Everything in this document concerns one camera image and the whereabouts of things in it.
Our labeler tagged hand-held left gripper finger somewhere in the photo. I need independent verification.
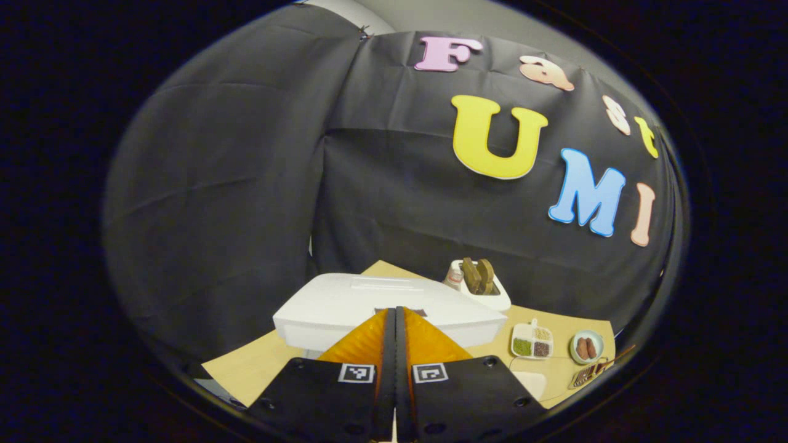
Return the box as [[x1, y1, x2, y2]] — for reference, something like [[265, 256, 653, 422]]
[[395, 306, 549, 443], [246, 306, 396, 443]]

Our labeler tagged white rice cooker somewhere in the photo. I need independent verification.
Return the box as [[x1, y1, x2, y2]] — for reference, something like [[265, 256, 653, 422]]
[[273, 273, 509, 359]]

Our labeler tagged wire chopstick holder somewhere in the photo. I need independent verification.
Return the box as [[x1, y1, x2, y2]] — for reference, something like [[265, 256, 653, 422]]
[[568, 356, 614, 389]]

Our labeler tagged brown wooden spoon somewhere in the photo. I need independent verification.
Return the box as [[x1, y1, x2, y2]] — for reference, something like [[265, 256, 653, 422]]
[[579, 345, 637, 385]]

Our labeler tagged white toaster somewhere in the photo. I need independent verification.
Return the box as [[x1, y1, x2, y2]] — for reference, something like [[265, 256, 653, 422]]
[[449, 259, 512, 312]]

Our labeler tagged brown bread slice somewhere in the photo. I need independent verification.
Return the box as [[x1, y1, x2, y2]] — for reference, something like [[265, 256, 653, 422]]
[[462, 257, 482, 294], [477, 258, 496, 295]]

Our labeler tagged white divided dish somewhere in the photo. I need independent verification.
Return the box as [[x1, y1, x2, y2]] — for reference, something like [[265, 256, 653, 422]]
[[511, 318, 554, 360]]

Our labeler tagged pale green plate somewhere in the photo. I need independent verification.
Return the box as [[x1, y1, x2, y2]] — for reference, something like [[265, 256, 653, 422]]
[[570, 329, 605, 365]]

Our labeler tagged black backdrop cloth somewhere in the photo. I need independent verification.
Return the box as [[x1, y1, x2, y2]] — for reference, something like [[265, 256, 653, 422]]
[[102, 3, 690, 370]]

